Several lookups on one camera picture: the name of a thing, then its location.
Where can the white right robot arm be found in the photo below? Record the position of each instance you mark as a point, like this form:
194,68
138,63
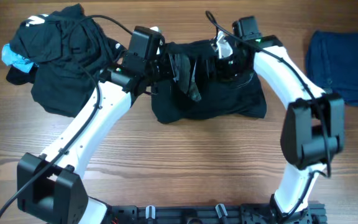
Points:
313,127

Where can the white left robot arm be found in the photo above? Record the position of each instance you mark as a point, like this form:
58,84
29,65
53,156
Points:
50,185

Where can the folded navy blue garment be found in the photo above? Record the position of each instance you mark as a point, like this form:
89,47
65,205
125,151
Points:
331,63

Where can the dark green clothes pile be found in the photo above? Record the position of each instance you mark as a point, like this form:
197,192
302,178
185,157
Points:
69,51

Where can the black t-shirt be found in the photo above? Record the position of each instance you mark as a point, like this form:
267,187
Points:
204,86

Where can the light blue garment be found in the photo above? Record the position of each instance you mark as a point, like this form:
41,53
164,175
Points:
11,58

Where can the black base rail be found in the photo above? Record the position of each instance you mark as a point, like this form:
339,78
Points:
240,214

